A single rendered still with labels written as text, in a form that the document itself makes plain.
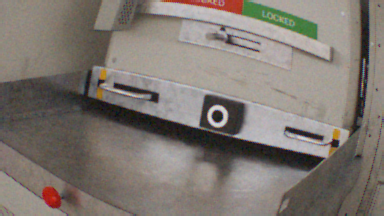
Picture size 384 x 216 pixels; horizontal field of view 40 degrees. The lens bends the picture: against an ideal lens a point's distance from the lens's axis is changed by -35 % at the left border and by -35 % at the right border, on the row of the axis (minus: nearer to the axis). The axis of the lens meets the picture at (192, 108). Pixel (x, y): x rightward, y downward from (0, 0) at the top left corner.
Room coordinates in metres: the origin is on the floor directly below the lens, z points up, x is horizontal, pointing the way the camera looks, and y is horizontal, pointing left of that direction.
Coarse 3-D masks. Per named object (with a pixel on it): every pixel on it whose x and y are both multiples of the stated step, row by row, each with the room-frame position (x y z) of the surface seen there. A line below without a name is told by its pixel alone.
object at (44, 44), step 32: (0, 0) 1.15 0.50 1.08; (32, 0) 1.26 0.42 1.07; (64, 0) 1.36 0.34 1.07; (96, 0) 1.45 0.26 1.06; (0, 32) 1.18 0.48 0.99; (32, 32) 1.29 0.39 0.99; (64, 32) 1.39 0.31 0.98; (96, 32) 1.48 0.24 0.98; (0, 64) 1.20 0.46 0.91; (32, 64) 1.31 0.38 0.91; (64, 64) 1.41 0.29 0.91; (96, 64) 1.50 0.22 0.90
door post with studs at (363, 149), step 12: (372, 0) 1.26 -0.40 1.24; (372, 12) 1.26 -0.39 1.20; (372, 24) 1.27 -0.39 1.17; (372, 36) 1.27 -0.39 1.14; (372, 48) 1.26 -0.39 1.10; (372, 60) 1.26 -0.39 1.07; (372, 72) 1.26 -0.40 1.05; (372, 84) 1.26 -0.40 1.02; (372, 96) 1.26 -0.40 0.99; (372, 108) 1.25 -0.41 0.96; (372, 120) 1.25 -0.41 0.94; (372, 132) 1.25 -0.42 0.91; (360, 144) 1.27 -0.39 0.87; (372, 144) 1.24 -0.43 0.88; (372, 156) 1.24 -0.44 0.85; (360, 180) 1.25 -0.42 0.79; (360, 192) 1.24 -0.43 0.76; (348, 204) 1.25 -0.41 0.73
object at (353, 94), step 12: (360, 0) 1.31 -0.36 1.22; (360, 12) 1.30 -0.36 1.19; (360, 24) 1.29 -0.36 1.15; (360, 36) 1.29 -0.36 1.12; (360, 48) 1.29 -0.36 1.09; (360, 60) 1.30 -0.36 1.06; (348, 72) 1.11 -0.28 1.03; (360, 72) 1.32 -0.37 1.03; (348, 84) 1.12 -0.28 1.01; (360, 84) 1.34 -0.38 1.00; (348, 96) 1.14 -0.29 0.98; (360, 96) 1.37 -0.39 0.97; (348, 108) 1.16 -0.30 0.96; (360, 108) 1.41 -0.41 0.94; (348, 120) 1.20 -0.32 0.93
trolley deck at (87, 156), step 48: (0, 144) 0.82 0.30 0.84; (48, 144) 0.91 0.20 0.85; (96, 144) 1.02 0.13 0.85; (144, 144) 1.11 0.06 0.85; (192, 144) 1.18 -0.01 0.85; (240, 144) 1.24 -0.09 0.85; (96, 192) 0.75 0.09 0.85; (144, 192) 0.82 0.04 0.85; (192, 192) 0.87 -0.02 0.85; (240, 192) 0.90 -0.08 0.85; (336, 192) 0.90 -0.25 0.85
